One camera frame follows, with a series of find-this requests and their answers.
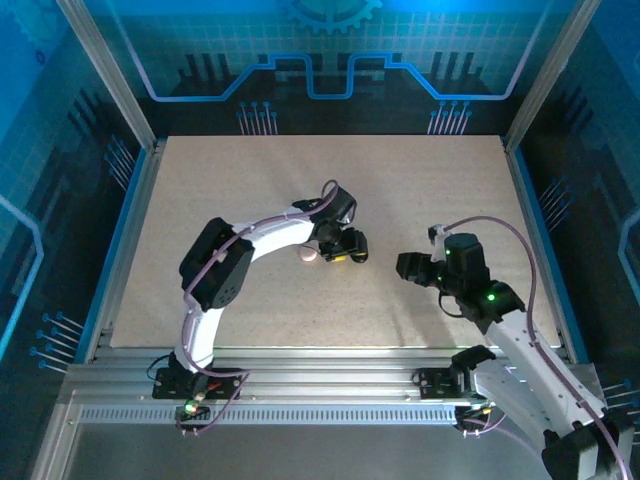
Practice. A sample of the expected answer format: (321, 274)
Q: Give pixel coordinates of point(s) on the black earbud charging case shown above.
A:
(360, 245)

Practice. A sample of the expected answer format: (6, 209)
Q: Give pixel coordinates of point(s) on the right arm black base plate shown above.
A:
(432, 382)

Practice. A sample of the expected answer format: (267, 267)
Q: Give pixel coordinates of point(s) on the aluminium slotted cross rail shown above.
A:
(325, 370)

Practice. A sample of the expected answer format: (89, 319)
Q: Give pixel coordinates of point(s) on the aluminium side rail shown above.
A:
(535, 225)
(125, 250)

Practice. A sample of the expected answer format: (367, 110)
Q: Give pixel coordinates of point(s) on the aluminium frame post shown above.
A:
(550, 75)
(107, 75)

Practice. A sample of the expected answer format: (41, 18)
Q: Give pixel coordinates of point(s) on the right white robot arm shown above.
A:
(520, 350)

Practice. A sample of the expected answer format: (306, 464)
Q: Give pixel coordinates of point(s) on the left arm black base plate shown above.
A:
(165, 385)

